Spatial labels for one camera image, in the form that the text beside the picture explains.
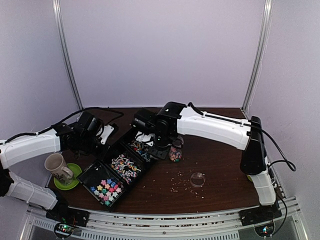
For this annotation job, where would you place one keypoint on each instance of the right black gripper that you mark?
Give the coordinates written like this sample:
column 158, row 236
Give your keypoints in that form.
column 162, row 154

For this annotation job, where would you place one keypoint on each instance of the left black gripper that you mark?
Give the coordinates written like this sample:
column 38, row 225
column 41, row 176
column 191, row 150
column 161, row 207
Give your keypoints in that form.
column 106, row 150

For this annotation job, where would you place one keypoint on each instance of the clear plastic jar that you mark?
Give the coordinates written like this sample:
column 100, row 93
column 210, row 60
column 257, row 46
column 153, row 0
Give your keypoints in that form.
column 175, row 151

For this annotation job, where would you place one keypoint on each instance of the black three-compartment candy bin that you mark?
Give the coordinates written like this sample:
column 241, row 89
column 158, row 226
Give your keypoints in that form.
column 126, row 162

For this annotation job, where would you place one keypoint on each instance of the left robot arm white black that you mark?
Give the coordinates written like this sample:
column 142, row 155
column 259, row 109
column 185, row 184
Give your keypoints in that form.
column 88, row 135

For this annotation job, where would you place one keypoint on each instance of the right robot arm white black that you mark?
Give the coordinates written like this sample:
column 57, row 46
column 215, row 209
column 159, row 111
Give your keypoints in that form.
column 176, row 119

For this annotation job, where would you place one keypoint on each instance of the green saucer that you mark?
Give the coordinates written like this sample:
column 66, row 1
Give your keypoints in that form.
column 76, row 169

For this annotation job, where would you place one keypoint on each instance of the beige ceramic mug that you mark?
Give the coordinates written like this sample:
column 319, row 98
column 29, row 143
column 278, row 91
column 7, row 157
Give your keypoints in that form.
column 57, row 166

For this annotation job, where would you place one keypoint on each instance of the clear plastic jar lid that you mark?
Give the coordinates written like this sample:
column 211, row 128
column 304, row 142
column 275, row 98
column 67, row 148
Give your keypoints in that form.
column 197, row 179

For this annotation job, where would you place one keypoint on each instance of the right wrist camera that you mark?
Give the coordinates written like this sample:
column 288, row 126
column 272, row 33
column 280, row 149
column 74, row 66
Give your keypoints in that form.
column 145, row 138

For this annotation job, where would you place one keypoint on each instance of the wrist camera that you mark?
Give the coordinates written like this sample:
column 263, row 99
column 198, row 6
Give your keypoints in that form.
column 145, row 138
column 106, row 131

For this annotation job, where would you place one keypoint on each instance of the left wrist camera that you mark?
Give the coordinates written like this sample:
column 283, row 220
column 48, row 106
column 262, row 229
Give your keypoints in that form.
column 106, row 131

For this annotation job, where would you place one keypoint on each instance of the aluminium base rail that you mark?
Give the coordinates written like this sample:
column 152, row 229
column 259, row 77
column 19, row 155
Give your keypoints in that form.
column 217, row 225

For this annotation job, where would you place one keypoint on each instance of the left aluminium frame post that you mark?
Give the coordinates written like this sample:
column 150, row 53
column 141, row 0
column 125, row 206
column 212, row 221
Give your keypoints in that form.
column 56, row 4

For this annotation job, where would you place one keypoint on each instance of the aluminium frame post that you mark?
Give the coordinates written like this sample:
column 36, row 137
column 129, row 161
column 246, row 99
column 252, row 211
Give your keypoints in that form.
column 257, row 64
column 56, row 4

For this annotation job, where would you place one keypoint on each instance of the right aluminium frame post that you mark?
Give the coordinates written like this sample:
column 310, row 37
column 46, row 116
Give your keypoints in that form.
column 257, row 64

